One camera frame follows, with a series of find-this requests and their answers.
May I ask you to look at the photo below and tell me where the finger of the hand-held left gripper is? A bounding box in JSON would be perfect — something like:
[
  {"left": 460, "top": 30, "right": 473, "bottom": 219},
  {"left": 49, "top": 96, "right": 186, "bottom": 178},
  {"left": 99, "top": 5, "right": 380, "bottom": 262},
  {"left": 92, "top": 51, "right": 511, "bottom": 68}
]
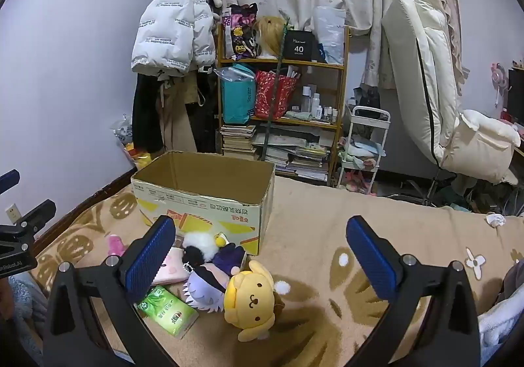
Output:
[
  {"left": 0, "top": 170, "right": 21, "bottom": 196},
  {"left": 0, "top": 199, "right": 57, "bottom": 253}
]

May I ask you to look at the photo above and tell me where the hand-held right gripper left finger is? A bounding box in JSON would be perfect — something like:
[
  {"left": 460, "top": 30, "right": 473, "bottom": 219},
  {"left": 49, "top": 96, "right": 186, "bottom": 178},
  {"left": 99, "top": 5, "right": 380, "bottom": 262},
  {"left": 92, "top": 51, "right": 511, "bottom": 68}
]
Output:
[{"left": 43, "top": 215, "right": 177, "bottom": 367}]

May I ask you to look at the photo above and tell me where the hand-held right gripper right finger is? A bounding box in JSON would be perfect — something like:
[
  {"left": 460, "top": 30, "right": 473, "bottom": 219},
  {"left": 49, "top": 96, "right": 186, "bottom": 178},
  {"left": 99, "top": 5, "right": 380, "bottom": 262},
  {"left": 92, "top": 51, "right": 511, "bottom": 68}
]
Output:
[{"left": 346, "top": 215, "right": 480, "bottom": 367}]

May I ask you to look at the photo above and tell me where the pink pillow plush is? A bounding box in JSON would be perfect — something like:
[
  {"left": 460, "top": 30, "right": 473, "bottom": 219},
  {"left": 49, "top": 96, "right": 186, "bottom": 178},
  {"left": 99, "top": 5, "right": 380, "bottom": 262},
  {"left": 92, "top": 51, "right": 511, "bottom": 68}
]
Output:
[{"left": 152, "top": 246, "right": 191, "bottom": 286}]

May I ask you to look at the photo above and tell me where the pink plush toy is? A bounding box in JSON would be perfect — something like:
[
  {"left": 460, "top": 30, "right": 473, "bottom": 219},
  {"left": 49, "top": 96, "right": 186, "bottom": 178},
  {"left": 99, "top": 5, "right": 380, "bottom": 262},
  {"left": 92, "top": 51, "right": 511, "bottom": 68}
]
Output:
[{"left": 107, "top": 234, "right": 126, "bottom": 257}]

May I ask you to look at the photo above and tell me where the white and black fluffy plush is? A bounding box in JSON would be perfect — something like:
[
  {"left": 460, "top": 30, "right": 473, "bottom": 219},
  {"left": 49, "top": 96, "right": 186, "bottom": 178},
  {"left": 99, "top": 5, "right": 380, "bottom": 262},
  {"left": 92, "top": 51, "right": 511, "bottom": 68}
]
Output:
[{"left": 181, "top": 232, "right": 229, "bottom": 266}]

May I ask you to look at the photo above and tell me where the green tissue packet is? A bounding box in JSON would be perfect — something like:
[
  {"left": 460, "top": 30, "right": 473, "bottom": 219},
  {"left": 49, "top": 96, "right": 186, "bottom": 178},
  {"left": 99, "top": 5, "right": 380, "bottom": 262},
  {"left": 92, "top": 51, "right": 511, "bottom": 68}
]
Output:
[{"left": 137, "top": 285, "right": 200, "bottom": 338}]

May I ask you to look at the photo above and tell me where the purple-haired plush doll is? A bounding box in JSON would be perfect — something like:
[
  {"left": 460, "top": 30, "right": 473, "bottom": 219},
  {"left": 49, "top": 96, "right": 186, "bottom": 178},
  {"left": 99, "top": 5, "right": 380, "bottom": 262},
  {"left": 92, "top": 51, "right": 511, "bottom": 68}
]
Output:
[{"left": 182, "top": 263, "right": 232, "bottom": 312}]

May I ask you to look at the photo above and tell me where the printed cardboard box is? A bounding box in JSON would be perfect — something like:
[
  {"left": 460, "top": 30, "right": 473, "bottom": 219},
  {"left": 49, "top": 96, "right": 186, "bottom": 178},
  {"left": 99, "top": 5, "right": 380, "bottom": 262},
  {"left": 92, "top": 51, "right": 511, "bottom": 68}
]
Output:
[{"left": 131, "top": 151, "right": 276, "bottom": 256}]

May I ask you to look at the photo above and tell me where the yellow dog plush toy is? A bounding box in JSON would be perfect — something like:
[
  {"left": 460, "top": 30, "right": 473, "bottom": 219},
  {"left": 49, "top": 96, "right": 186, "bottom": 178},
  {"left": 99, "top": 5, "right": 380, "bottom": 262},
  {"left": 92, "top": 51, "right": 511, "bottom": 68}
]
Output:
[{"left": 223, "top": 260, "right": 291, "bottom": 342}]

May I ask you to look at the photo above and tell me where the printed beige blanket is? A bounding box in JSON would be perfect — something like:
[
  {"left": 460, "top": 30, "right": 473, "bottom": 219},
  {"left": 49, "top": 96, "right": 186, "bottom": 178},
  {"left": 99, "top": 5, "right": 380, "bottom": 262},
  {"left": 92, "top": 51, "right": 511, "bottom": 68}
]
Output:
[{"left": 33, "top": 171, "right": 524, "bottom": 367}]

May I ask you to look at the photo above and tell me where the plastic bag of toys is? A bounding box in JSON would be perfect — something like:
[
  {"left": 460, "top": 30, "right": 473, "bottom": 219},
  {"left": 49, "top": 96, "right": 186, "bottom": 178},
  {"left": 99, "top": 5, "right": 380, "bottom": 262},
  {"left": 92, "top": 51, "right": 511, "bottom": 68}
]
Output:
[{"left": 110, "top": 113, "right": 153, "bottom": 171}]

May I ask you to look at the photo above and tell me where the pile of magazines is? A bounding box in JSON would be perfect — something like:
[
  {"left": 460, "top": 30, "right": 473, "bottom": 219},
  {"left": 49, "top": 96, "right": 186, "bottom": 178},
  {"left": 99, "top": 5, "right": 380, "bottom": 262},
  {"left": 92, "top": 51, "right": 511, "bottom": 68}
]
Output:
[{"left": 252, "top": 125, "right": 332, "bottom": 182}]

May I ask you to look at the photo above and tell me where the black coat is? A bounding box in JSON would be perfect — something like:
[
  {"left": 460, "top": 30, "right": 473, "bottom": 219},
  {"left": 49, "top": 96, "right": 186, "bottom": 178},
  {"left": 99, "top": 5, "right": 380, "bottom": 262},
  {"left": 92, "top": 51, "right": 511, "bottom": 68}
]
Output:
[{"left": 133, "top": 72, "right": 165, "bottom": 153}]

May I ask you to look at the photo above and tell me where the stack of books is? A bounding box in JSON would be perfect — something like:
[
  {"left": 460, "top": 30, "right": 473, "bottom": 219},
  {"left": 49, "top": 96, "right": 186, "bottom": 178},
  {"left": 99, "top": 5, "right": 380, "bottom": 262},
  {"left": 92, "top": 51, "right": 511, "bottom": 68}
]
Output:
[{"left": 220, "top": 124, "right": 258, "bottom": 157}]

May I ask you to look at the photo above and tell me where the person's white fleece clothing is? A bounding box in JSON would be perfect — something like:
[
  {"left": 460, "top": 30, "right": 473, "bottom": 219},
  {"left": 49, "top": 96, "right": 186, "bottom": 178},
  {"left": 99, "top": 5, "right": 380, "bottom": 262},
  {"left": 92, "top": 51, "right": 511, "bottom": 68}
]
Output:
[{"left": 477, "top": 261, "right": 524, "bottom": 367}]

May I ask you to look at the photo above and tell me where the white trolley cart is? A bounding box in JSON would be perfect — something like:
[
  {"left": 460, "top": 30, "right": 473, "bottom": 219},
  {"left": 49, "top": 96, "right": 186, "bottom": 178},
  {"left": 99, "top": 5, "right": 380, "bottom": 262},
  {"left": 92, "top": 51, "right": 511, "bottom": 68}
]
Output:
[{"left": 336, "top": 106, "right": 391, "bottom": 196}]

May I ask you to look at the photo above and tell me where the black hanging garment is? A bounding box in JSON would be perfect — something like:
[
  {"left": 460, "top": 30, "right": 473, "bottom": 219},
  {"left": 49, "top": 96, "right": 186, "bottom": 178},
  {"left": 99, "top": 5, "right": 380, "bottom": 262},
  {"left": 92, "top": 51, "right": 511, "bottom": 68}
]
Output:
[{"left": 196, "top": 67, "right": 218, "bottom": 153}]

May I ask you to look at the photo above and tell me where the dark bag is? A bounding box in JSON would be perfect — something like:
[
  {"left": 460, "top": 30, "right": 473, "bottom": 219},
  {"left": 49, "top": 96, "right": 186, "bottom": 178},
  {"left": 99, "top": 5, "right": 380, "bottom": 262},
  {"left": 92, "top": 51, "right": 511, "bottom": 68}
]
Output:
[{"left": 352, "top": 86, "right": 382, "bottom": 118}]

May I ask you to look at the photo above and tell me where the group of cosmetic bottles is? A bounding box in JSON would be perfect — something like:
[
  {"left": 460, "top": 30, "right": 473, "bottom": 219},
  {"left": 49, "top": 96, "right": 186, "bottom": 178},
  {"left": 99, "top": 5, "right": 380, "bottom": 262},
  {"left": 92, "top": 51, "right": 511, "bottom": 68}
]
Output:
[{"left": 301, "top": 84, "right": 340, "bottom": 122}]

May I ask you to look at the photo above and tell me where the teal bag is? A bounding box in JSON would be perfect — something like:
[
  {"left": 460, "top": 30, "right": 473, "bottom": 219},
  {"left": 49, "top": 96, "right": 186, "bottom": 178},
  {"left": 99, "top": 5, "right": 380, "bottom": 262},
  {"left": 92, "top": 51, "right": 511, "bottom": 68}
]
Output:
[{"left": 218, "top": 64, "right": 257, "bottom": 125}]

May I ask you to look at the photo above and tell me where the red gift bag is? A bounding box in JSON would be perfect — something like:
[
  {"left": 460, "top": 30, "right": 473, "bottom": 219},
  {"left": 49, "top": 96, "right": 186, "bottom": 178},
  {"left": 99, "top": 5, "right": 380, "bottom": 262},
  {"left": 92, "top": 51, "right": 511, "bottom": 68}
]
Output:
[{"left": 254, "top": 69, "right": 300, "bottom": 120}]

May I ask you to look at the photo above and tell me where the thin green pole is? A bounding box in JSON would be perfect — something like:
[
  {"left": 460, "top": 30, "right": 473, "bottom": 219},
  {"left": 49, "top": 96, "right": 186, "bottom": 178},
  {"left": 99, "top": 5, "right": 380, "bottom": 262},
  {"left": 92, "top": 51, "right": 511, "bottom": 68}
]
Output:
[{"left": 262, "top": 17, "right": 290, "bottom": 163}]

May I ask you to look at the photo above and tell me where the cream recliner chair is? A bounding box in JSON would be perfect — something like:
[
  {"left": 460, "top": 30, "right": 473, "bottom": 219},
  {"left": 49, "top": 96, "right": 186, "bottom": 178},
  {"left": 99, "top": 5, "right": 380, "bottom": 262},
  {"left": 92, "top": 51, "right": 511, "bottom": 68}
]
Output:
[{"left": 381, "top": 0, "right": 522, "bottom": 208}]

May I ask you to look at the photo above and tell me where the wooden shelf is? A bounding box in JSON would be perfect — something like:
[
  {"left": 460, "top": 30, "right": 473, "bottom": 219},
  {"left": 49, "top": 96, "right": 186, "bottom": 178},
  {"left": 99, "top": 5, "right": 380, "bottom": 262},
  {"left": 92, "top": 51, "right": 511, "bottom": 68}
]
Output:
[{"left": 216, "top": 23, "right": 350, "bottom": 184}]

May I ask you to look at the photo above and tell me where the black monitor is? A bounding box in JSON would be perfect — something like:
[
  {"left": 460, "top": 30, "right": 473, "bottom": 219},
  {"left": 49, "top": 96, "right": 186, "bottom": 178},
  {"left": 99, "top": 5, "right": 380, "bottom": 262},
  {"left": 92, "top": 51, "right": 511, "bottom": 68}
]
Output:
[{"left": 508, "top": 68, "right": 524, "bottom": 123}]

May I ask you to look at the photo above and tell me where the black box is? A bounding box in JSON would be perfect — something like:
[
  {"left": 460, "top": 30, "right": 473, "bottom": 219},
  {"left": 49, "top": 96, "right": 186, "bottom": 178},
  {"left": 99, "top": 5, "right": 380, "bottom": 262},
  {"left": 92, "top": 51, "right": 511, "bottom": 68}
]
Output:
[{"left": 282, "top": 29, "right": 318, "bottom": 63}]

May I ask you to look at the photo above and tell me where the white puffer jacket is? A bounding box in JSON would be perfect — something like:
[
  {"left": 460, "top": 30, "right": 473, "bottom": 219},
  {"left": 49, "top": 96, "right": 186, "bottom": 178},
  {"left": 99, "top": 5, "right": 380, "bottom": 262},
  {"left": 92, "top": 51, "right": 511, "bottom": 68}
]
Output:
[{"left": 131, "top": 0, "right": 222, "bottom": 75}]

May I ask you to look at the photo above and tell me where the pink fan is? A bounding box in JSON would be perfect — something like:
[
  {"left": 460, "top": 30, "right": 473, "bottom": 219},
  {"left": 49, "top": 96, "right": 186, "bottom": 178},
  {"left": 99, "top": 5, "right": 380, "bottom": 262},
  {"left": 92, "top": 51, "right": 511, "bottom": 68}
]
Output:
[{"left": 489, "top": 62, "right": 511, "bottom": 106}]

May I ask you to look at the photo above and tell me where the white plastic bag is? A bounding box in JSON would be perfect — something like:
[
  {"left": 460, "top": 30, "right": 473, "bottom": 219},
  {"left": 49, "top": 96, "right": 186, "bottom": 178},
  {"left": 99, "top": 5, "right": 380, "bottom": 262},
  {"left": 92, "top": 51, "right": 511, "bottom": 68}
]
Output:
[{"left": 313, "top": 6, "right": 347, "bottom": 65}]

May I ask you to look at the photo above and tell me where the printed tote bag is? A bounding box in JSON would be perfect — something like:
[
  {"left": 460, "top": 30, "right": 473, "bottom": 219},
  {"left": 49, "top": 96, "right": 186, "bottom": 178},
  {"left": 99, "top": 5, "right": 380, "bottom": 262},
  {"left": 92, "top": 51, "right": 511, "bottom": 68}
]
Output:
[{"left": 223, "top": 4, "right": 259, "bottom": 61}]

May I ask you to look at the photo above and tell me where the blonde wig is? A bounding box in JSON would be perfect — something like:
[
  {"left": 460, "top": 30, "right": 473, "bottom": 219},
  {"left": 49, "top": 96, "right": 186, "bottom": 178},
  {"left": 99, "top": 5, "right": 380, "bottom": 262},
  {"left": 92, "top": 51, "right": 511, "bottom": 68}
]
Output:
[{"left": 253, "top": 16, "right": 287, "bottom": 59}]

